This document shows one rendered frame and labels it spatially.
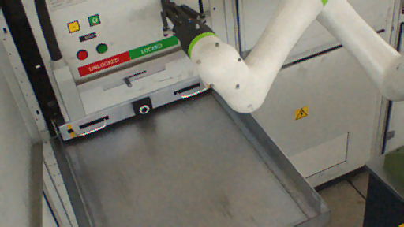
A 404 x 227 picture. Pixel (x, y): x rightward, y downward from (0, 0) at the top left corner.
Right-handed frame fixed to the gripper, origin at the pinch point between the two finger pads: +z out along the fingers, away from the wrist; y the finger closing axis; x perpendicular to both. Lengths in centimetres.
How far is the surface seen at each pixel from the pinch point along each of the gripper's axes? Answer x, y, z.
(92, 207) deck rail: -38, -40, -28
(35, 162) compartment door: -39, -51, 0
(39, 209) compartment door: -39, -54, -20
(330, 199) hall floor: -123, 62, 0
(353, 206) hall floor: -123, 68, -8
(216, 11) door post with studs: -12.2, 18.3, 8.0
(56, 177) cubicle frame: -56, -47, 8
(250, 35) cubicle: -23.9, 28.9, 5.9
